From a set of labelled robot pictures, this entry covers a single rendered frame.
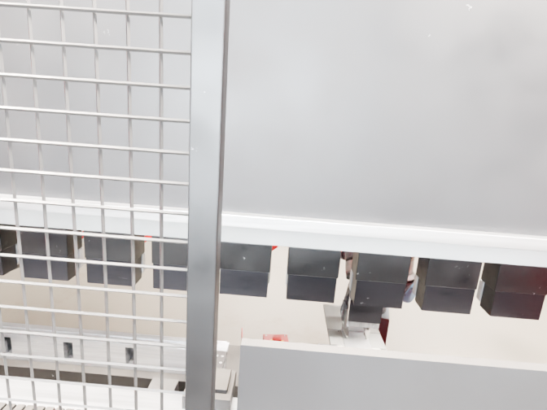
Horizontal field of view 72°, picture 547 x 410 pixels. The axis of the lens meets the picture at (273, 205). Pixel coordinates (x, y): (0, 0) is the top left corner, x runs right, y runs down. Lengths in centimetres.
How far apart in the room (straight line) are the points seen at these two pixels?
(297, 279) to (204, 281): 81
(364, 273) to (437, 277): 21
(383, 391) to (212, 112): 56
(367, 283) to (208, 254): 87
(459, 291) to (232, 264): 66
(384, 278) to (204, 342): 85
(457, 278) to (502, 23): 67
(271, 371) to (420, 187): 51
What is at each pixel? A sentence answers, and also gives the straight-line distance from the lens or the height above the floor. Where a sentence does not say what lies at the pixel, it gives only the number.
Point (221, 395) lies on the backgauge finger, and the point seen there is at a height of 102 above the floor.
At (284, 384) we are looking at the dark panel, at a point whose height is 127.
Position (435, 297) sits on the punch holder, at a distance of 122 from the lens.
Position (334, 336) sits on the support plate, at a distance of 134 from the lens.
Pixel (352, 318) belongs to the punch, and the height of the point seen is 111.
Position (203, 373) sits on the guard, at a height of 148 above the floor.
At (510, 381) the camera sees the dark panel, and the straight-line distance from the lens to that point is 78.
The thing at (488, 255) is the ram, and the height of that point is 136.
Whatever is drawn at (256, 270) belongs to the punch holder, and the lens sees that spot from 112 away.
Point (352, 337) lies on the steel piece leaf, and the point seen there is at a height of 100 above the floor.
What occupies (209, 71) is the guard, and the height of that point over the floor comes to 174.
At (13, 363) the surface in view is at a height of 88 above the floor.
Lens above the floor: 171
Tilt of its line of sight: 14 degrees down
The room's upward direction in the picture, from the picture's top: 4 degrees clockwise
